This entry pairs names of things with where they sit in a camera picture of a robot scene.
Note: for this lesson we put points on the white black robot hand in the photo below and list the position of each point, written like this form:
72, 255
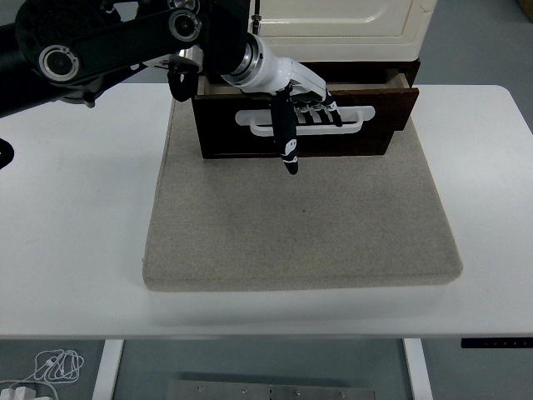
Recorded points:
279, 73

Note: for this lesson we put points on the dark brown wooden drawer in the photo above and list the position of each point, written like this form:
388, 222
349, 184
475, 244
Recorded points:
375, 133

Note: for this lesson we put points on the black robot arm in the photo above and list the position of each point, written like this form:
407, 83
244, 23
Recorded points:
104, 46

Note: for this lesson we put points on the cream plastic cabinet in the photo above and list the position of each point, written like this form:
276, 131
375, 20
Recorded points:
345, 37

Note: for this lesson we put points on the beige fabric mat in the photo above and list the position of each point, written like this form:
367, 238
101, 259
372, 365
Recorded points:
300, 225

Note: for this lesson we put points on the cardboard box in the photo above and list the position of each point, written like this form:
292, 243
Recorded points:
526, 7

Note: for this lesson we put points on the grey metal plate with screws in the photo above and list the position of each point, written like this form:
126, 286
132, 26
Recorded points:
270, 391

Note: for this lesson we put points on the white table leg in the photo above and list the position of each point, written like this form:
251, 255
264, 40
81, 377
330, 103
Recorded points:
417, 371
107, 371

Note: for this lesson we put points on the black table control panel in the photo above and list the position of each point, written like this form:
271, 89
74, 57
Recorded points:
495, 343

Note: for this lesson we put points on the white charger plug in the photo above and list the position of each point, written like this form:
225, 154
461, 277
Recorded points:
21, 393

